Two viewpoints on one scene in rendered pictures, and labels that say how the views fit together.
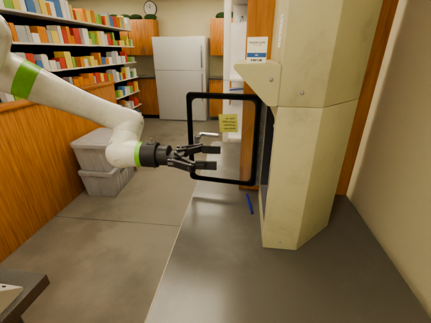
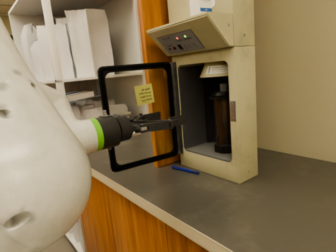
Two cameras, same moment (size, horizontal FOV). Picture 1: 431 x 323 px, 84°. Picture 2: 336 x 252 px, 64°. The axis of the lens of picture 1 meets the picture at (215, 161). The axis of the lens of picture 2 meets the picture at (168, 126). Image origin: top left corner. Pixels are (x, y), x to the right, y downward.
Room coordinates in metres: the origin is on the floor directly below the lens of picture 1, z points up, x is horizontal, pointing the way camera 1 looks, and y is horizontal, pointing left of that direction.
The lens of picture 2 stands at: (0.13, 0.62, 1.35)
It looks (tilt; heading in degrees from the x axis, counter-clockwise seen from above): 12 degrees down; 316
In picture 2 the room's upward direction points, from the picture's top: 5 degrees counter-clockwise
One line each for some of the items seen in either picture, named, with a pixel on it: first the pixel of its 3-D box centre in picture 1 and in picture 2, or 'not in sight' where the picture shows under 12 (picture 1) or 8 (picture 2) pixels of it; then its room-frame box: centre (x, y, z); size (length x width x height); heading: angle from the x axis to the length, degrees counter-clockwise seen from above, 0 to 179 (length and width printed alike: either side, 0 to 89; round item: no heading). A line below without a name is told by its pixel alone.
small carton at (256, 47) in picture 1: (257, 50); (200, 7); (0.69, -0.11, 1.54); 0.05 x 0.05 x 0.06; 78
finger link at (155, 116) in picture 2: (211, 149); (152, 117); (0.84, 0.02, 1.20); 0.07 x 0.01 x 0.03; 84
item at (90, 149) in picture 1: (105, 148); not in sight; (2.61, 1.29, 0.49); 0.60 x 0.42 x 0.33; 173
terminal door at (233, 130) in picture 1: (222, 141); (141, 115); (0.96, -0.03, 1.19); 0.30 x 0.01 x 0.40; 76
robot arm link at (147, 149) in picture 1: (152, 153); (106, 130); (0.80, 0.23, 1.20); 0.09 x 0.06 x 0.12; 174
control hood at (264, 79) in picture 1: (254, 79); (186, 37); (0.77, -0.12, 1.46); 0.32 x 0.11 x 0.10; 173
